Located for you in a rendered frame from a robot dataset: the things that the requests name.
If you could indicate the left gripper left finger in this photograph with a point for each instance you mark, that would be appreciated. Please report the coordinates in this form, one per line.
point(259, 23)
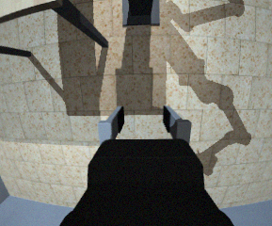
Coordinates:
point(108, 130)

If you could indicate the wooden table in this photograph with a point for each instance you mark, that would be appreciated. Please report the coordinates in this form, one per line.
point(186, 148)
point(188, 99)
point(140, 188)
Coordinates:
point(79, 21)

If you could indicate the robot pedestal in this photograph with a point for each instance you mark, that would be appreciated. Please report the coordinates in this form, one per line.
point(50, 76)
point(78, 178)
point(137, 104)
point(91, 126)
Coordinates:
point(140, 12)

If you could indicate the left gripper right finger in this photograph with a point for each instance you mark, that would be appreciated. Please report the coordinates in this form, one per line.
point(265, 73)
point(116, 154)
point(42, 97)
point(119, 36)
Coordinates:
point(181, 130)

